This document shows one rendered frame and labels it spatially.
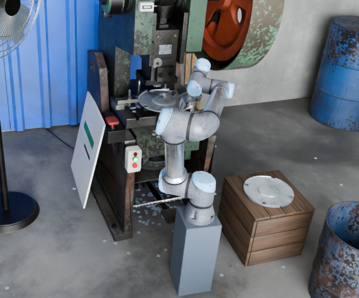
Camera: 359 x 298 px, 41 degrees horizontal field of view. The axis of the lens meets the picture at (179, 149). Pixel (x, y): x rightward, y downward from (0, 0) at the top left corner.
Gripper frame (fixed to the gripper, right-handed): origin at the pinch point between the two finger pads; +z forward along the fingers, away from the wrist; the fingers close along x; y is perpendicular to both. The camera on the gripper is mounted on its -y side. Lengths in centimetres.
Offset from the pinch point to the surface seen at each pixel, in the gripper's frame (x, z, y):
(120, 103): 21.1, 15.8, -24.7
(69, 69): 112, 85, -24
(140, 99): 17.5, 9.6, -14.8
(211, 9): 52, -22, 34
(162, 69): 21.3, -8.9, -5.3
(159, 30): 32.8, -26.1, -7.2
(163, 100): 11.9, 6.3, -4.1
